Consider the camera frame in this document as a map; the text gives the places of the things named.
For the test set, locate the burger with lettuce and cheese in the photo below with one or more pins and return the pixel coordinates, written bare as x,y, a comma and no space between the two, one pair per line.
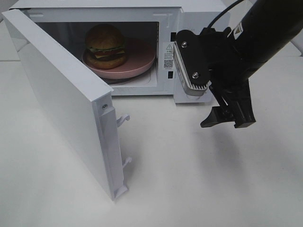
105,46

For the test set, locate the white microwave door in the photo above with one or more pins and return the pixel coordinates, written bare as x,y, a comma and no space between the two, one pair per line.
74,98

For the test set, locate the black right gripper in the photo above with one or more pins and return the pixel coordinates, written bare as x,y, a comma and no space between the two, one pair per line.
220,64

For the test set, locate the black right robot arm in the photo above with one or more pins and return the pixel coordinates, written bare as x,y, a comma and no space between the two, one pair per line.
266,28

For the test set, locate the pink round plate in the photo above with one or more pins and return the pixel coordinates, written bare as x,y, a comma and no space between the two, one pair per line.
140,57

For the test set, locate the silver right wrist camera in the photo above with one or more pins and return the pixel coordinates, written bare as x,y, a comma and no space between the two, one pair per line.
190,63

